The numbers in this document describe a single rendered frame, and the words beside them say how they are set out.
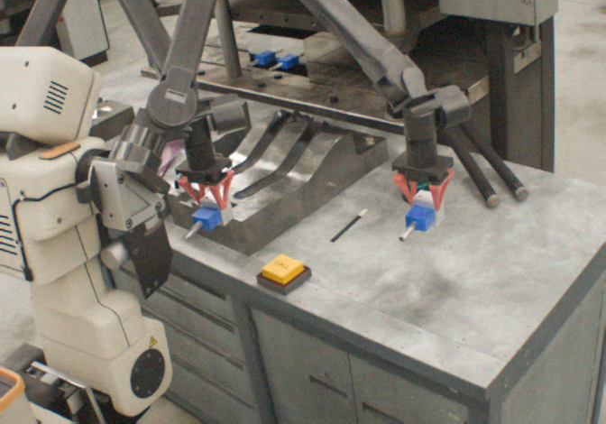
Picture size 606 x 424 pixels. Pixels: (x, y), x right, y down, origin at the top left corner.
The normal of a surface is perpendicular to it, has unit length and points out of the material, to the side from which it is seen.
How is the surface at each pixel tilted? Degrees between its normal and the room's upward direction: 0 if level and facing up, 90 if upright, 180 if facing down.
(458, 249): 0
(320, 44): 90
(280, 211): 90
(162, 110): 54
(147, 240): 90
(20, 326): 0
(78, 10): 90
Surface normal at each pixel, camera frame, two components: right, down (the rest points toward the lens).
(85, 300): 0.86, 0.14
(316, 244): -0.14, -0.86
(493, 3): -0.66, 0.45
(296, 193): 0.73, 0.24
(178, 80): 0.29, -0.20
